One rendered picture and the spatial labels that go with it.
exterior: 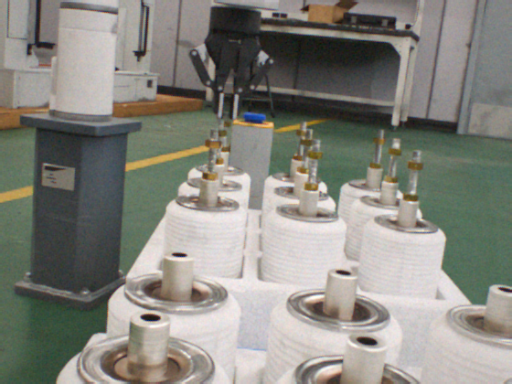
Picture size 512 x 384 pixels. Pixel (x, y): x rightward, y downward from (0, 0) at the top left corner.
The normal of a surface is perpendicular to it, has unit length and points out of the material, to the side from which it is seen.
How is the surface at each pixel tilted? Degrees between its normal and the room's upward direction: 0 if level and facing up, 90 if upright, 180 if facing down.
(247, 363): 0
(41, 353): 0
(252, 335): 90
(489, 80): 90
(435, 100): 90
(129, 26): 90
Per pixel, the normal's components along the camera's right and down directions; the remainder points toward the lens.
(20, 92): 0.94, 0.16
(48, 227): -0.31, 0.16
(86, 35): 0.20, 0.22
